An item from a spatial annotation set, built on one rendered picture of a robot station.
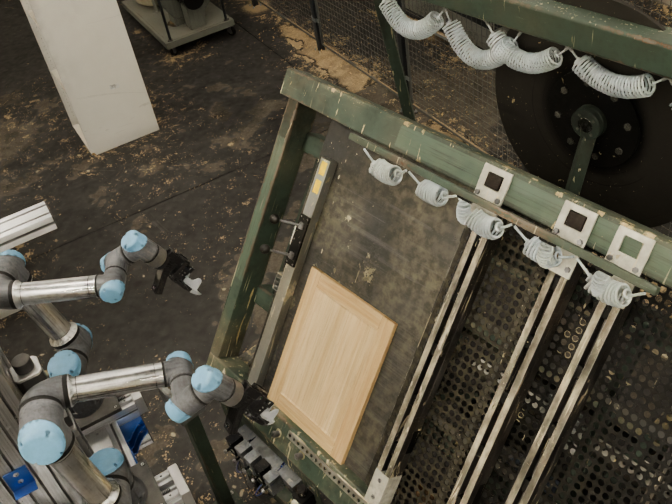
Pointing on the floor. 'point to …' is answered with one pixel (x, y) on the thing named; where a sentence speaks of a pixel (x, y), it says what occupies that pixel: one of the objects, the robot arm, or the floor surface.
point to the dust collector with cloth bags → (179, 20)
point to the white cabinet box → (93, 70)
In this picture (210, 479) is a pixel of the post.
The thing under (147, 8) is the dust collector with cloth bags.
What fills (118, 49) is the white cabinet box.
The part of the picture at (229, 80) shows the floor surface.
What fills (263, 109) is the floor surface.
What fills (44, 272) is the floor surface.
